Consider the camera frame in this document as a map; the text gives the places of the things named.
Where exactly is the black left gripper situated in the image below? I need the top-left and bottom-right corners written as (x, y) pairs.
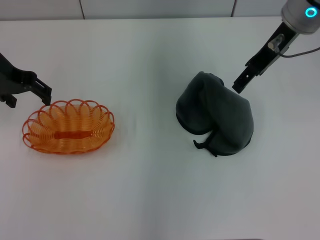
top-left (0, 51), bottom-right (53, 109)

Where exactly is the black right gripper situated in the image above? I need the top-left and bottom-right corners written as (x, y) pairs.
top-left (231, 21), bottom-right (300, 95)

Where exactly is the dark grey towel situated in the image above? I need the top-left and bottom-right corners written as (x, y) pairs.
top-left (175, 70), bottom-right (255, 158)

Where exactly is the orange woven plastic basket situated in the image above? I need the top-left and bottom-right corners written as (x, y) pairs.
top-left (21, 98), bottom-right (116, 156)

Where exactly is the grey cable with metal plug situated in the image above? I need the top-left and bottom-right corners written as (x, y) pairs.
top-left (267, 34), bottom-right (320, 58)

